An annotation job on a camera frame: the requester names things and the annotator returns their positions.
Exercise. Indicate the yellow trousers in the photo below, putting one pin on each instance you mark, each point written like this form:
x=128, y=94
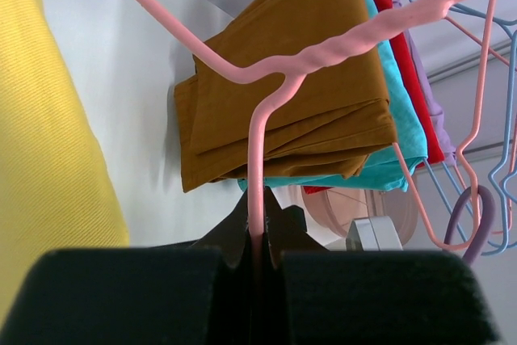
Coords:
x=55, y=189

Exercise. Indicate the blue hanger of teal trousers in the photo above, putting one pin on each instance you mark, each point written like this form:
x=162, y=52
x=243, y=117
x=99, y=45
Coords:
x=387, y=25

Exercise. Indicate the red trousers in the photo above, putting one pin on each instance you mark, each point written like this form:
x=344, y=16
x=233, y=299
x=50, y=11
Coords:
x=417, y=143

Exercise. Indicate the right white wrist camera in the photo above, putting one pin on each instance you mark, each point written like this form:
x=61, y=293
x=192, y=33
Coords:
x=372, y=233

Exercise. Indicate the blue hanger of red trousers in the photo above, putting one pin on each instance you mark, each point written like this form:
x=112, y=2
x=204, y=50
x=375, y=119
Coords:
x=505, y=53

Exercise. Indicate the pink translucent plastic basket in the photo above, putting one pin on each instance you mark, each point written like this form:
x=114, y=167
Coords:
x=335, y=208

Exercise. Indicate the teal trousers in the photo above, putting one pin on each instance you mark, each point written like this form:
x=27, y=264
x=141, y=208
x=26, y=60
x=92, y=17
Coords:
x=382, y=171

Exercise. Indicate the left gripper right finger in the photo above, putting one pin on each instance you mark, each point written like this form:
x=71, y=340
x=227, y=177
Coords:
x=317, y=296

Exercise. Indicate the pink hanger of brown trousers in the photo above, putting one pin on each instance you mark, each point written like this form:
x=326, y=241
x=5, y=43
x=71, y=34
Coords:
x=475, y=194

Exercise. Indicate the pink hanger of yellow trousers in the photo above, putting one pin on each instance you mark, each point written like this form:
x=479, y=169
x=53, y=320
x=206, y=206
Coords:
x=295, y=68

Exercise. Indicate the purple trousers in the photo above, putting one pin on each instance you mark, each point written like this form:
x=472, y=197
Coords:
x=439, y=144

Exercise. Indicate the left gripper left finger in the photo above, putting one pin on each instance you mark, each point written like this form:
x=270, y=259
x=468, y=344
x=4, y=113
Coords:
x=183, y=293

